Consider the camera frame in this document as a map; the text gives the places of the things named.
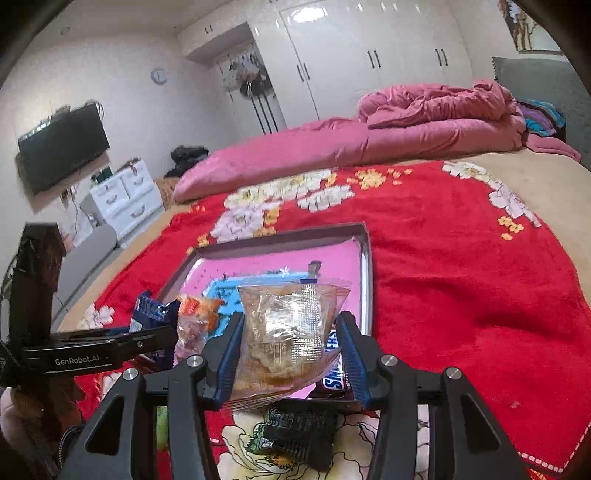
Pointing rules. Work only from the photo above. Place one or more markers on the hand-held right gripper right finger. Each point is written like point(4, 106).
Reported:
point(353, 360)

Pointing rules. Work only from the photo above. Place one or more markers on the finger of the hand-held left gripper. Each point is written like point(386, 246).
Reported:
point(92, 333)
point(143, 345)

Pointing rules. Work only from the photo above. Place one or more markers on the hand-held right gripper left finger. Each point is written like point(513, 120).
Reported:
point(231, 360)

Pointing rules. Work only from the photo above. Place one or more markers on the brown chocolate bar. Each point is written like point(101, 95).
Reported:
point(334, 381)

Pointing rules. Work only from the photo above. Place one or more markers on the blue snack packet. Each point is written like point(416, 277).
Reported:
point(150, 311)

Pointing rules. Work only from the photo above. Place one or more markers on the orange snack packet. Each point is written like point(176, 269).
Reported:
point(198, 318)

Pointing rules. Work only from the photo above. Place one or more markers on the clear crinkled snack packet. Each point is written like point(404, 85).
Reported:
point(286, 332)

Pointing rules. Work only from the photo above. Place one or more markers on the dark shallow box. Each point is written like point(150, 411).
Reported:
point(277, 240)

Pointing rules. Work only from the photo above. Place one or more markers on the person's left forearm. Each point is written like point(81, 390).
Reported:
point(23, 420)

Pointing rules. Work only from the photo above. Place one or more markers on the black snack packet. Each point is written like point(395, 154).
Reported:
point(300, 434)

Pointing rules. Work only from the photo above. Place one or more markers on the pink book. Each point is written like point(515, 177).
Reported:
point(277, 267)

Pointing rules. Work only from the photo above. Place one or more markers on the red floral blanket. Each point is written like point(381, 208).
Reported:
point(461, 277)

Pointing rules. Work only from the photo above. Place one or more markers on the white drawer cabinet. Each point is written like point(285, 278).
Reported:
point(124, 194)

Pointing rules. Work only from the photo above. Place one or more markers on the brown fluffy cloth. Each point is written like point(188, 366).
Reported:
point(167, 194)

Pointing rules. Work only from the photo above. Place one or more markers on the black television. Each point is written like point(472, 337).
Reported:
point(64, 147)

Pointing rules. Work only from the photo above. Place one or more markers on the dark clothes pile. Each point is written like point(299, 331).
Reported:
point(187, 159)

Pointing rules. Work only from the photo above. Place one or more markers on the pink folded quilt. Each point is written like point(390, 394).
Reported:
point(277, 152)

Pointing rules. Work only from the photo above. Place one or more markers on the pink crumpled duvet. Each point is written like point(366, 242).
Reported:
point(438, 99)

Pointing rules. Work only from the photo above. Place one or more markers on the hanging grey bags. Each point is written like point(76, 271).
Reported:
point(249, 74)

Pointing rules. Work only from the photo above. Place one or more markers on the white wardrobe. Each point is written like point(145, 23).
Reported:
point(346, 55)

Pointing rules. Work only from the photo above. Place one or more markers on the purple teal cloth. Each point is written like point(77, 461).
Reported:
point(542, 117)

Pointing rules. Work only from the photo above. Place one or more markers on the grey padded headboard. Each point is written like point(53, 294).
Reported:
point(545, 83)

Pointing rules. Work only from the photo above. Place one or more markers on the round wall clock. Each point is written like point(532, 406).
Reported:
point(159, 76)

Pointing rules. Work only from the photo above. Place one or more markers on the floral wall painting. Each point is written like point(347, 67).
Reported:
point(526, 23)

